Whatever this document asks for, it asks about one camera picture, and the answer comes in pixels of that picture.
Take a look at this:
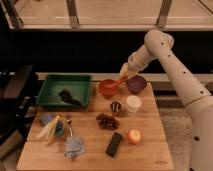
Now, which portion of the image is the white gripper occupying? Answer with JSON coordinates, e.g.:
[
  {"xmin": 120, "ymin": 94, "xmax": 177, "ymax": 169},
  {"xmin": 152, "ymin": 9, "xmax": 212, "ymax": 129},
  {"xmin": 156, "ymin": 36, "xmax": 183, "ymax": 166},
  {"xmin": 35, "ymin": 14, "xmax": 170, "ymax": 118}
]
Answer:
[{"xmin": 120, "ymin": 53, "xmax": 147, "ymax": 77}]

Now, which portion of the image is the red pepper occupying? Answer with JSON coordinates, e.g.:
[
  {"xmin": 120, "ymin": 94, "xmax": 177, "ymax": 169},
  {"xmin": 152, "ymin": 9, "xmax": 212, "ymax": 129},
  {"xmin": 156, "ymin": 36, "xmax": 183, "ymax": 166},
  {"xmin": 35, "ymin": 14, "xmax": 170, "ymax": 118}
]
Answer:
[{"xmin": 106, "ymin": 76, "xmax": 128, "ymax": 90}]

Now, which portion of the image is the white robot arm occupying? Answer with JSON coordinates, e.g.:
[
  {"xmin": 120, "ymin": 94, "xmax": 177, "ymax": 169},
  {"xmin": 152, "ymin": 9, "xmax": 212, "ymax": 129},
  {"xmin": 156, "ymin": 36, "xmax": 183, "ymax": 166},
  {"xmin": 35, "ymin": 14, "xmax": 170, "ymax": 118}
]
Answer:
[{"xmin": 120, "ymin": 30, "xmax": 213, "ymax": 171}]

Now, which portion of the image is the white paper cup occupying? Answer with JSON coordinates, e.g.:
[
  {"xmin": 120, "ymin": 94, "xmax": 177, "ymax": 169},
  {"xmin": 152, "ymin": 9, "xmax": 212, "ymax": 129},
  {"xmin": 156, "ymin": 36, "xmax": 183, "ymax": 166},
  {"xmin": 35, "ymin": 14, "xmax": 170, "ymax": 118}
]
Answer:
[{"xmin": 126, "ymin": 95, "xmax": 142, "ymax": 115}]

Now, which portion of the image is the small metal cup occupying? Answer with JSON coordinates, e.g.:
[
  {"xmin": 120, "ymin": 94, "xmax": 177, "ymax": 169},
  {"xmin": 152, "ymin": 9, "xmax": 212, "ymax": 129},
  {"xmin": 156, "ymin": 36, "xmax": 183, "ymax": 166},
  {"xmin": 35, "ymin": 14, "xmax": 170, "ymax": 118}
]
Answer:
[{"xmin": 110, "ymin": 101, "xmax": 121, "ymax": 116}]

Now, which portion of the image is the red bowl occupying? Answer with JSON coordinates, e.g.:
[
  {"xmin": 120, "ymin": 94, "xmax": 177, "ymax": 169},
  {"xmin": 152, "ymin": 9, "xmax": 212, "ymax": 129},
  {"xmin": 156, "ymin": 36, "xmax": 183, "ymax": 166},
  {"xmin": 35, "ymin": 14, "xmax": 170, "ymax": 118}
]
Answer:
[{"xmin": 98, "ymin": 79, "xmax": 118, "ymax": 99}]

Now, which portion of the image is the bunch of dark grapes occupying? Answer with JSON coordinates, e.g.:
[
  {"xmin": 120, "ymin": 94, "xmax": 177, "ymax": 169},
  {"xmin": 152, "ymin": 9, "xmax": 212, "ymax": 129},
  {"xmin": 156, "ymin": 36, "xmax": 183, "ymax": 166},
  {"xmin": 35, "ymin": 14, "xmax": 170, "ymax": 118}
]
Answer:
[{"xmin": 96, "ymin": 113, "xmax": 119, "ymax": 130}]

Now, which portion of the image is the dark object in tray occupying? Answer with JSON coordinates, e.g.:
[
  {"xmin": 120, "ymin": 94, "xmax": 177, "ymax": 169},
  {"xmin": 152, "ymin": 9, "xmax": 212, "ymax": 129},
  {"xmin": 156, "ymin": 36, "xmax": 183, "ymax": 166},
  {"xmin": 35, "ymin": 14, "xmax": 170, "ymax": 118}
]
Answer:
[{"xmin": 59, "ymin": 89, "xmax": 81, "ymax": 105}]

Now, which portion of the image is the orange apple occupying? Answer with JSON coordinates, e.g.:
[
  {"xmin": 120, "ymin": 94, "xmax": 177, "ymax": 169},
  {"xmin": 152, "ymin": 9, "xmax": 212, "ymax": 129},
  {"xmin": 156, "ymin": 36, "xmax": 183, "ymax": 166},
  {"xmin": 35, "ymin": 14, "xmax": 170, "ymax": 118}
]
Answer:
[{"xmin": 127, "ymin": 129, "xmax": 142, "ymax": 145}]

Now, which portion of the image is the green plastic tray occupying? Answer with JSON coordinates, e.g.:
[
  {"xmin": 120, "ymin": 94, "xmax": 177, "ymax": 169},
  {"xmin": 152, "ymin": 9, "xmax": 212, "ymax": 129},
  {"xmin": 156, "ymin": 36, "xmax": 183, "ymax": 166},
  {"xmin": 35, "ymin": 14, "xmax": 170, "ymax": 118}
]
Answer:
[{"xmin": 36, "ymin": 74, "xmax": 92, "ymax": 109}]

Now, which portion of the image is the black rectangular block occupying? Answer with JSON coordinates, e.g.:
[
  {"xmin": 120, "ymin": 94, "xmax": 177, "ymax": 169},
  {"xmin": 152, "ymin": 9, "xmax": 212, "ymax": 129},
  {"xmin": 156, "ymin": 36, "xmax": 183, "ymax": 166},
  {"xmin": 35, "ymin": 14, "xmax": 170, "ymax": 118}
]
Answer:
[{"xmin": 105, "ymin": 132, "xmax": 123, "ymax": 157}]

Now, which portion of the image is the metal spoon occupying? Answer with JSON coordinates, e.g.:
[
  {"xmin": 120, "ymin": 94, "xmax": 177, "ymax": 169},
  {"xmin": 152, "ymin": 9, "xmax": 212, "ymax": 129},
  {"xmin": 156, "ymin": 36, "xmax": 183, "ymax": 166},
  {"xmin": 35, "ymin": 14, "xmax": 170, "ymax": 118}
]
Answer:
[{"xmin": 67, "ymin": 118, "xmax": 73, "ymax": 137}]

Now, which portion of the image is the blue small bowl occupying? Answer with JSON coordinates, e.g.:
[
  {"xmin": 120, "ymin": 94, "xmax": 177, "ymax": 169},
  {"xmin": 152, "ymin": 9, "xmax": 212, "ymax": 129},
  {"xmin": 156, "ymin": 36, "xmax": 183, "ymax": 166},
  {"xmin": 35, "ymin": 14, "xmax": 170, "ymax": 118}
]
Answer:
[{"xmin": 55, "ymin": 121, "xmax": 64, "ymax": 137}]

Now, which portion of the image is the blue grey cloth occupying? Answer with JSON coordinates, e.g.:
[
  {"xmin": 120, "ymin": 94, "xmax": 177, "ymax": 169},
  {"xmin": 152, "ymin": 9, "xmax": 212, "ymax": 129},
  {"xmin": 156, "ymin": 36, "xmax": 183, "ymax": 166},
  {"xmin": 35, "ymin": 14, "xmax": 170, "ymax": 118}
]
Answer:
[{"xmin": 65, "ymin": 136, "xmax": 86, "ymax": 159}]

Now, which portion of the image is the blue sponge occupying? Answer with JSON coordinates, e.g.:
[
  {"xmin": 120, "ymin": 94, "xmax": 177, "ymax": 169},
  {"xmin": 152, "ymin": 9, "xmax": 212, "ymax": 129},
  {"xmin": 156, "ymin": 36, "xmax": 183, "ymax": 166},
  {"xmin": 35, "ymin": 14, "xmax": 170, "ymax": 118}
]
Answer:
[{"xmin": 40, "ymin": 113, "xmax": 53, "ymax": 126}]

